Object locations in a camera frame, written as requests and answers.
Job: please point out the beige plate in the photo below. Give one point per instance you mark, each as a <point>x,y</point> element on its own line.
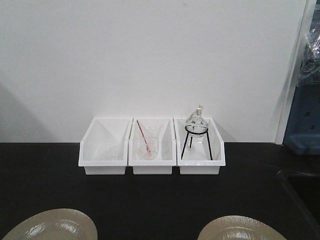
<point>248,227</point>
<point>55,224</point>

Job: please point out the glass beaker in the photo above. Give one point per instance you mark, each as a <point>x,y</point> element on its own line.
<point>149,144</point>

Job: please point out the middle white bin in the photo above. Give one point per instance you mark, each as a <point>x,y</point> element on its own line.
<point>166,158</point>

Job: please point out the white bin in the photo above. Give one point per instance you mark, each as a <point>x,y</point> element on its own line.
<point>166,158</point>
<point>196,158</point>
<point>104,147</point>

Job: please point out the red stirring rod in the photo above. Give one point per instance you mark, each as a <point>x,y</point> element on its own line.
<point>149,152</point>

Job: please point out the glass alcohol lamp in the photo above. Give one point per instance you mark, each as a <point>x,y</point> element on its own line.
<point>195,124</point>

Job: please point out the right white bin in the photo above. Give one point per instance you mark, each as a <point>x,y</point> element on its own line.
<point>196,158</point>

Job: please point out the left white bin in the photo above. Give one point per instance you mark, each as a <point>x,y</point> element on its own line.
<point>104,147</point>

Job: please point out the grey pegboard drying rack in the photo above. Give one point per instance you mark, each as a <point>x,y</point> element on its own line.
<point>302,133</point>

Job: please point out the plastic bag of pegs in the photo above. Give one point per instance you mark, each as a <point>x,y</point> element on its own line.
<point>309,73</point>

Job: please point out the black lab sink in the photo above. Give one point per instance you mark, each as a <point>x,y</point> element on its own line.
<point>304,189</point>

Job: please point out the black wire tripod stand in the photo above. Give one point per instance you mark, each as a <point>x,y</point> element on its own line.
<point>185,145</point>

